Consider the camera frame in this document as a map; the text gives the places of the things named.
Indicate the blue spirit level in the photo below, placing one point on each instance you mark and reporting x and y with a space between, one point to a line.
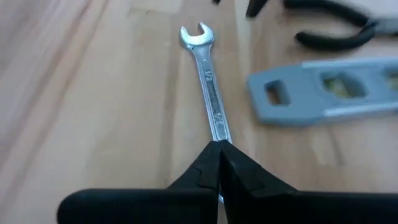
298 109

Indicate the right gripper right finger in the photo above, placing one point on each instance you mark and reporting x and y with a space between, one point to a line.
295 208

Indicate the silver combination wrench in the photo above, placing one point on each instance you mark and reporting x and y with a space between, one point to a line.
211 93

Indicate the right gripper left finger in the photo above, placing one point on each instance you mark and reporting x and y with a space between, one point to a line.
140 208

